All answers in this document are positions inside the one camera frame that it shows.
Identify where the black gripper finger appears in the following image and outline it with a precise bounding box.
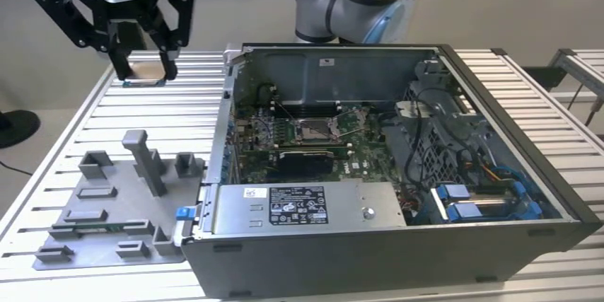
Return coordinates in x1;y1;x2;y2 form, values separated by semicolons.
31;0;132;82
151;0;199;81

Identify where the silver square CPU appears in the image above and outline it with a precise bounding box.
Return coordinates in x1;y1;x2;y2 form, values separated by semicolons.
123;61;167;88

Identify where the black RAM slot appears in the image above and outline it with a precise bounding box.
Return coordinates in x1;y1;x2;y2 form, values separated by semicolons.
271;99;344;106
271;105;344;112
271;142;353;151

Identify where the CPU socket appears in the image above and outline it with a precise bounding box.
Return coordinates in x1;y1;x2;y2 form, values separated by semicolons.
295;117;341;146

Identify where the black heat sink block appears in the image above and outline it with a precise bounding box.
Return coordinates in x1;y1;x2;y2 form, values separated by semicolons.
257;84;277;105

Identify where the thin metal locking lever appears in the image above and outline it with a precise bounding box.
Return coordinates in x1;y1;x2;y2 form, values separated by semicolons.
276;99;297;121

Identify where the black round stand base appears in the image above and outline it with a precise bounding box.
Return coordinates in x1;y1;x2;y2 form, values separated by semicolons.
0;110;41;149

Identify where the black graphics card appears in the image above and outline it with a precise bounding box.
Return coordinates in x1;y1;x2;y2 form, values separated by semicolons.
273;149;336;175

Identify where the grey plastic parts rack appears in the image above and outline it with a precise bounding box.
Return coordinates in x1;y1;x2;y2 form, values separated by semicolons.
31;130;208;271

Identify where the metal socket cover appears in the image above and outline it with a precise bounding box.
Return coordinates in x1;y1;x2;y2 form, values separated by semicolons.
329;105;368;139

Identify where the silver power supply unit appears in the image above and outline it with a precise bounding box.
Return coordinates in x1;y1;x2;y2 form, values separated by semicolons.
209;181;409;236

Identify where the green RAM stick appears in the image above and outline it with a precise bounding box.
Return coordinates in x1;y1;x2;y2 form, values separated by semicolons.
51;222;147;232

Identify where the green motherboard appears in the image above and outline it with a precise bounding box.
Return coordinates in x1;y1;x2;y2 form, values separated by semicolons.
229;102;407;183

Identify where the grey metal disk bay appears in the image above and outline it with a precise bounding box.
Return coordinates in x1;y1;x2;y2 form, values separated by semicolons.
380;79;487;190

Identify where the open black PC case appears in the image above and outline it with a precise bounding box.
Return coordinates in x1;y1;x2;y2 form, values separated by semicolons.
180;42;604;298

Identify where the hard disk in blue carrier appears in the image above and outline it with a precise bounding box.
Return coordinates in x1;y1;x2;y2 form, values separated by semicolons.
443;201;544;223
431;182;529;204

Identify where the black box beside table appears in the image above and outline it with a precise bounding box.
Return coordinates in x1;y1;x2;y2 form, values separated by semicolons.
521;66;567;88

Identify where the black upright post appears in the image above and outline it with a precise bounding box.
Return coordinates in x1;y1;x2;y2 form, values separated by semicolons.
116;21;147;52

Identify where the black floor cable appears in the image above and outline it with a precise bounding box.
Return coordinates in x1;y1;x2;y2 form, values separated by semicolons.
0;160;33;176

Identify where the black wire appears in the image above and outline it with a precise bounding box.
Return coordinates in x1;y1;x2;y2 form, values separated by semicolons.
417;100;477;175
404;98;428;186

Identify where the coloured power wire bundle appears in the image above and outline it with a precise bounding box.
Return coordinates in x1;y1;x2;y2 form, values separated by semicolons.
399;188;421;218

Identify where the blue wire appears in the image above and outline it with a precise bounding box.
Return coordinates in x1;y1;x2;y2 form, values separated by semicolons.
488;163;519;185

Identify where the aluminium frame side table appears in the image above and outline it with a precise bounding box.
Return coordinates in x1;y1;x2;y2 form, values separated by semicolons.
549;47;604;126

